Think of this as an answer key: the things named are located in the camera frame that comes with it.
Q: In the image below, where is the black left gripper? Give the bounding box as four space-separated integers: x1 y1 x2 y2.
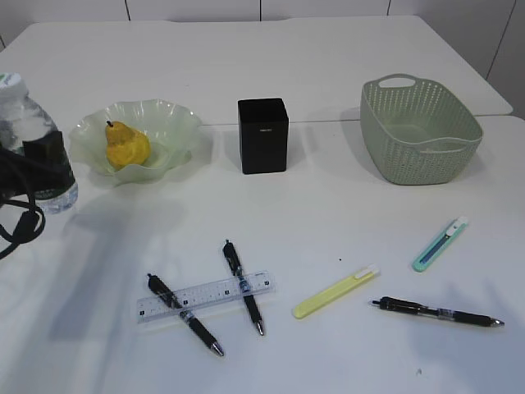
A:
1 131 68 204

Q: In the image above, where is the clear water bottle green label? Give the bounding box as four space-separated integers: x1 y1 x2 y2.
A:
1 72 78 213

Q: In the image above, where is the yellow pear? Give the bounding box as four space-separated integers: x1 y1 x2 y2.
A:
105 121 151 171

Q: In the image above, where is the green wavy glass plate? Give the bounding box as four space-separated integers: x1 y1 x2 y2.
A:
70 98 201 183

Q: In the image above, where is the black pen under ruler left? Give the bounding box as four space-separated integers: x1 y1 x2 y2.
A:
148 273 225 357

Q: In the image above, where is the transparent plastic ruler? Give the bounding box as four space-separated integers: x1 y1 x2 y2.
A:
135 271 275 323

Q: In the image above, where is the black pen over ruler middle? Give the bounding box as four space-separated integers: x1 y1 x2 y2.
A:
222 240 265 337

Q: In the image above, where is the black square pen holder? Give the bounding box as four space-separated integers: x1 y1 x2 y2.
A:
237 98 289 175

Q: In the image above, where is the yellow utility knife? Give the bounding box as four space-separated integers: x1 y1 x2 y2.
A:
292 264 380 319

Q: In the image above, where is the green woven plastic basket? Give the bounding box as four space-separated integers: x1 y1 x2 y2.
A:
360 74 483 186

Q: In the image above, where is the black pen right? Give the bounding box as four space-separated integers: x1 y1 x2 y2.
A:
371 296 504 328

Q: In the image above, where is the teal utility knife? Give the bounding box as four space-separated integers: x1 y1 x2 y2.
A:
411 216 469 273

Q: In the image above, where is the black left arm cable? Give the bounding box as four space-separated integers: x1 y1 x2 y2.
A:
0 149 47 260

